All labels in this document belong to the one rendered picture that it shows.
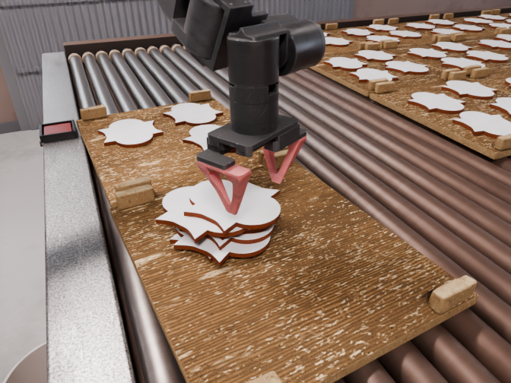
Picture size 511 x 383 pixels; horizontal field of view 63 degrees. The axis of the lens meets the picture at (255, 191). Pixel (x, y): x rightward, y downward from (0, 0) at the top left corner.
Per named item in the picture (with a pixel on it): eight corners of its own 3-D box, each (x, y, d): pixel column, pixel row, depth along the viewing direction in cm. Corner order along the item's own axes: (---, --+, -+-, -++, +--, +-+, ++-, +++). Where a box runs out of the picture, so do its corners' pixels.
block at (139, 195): (119, 211, 66) (115, 197, 64) (116, 206, 67) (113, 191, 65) (156, 201, 68) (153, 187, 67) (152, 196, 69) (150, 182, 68)
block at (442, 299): (439, 317, 47) (444, 299, 46) (425, 306, 49) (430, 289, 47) (473, 299, 50) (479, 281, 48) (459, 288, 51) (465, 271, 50)
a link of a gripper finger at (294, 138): (305, 182, 58) (309, 119, 53) (276, 205, 53) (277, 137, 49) (266, 169, 62) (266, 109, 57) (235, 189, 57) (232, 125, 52)
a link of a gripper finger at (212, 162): (277, 204, 53) (277, 137, 49) (242, 231, 49) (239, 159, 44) (236, 188, 57) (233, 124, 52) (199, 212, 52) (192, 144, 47)
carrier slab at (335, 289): (215, 448, 37) (214, 439, 36) (111, 216, 67) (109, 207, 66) (476, 304, 51) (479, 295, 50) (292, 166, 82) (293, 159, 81)
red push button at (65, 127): (45, 141, 93) (43, 135, 92) (45, 131, 97) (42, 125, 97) (74, 137, 95) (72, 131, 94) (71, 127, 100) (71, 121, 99)
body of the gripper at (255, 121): (299, 133, 53) (302, 74, 49) (249, 163, 46) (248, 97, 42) (258, 121, 56) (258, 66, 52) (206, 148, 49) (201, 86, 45)
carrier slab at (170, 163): (112, 212, 68) (110, 204, 67) (77, 125, 99) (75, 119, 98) (293, 166, 82) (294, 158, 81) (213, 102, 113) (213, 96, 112)
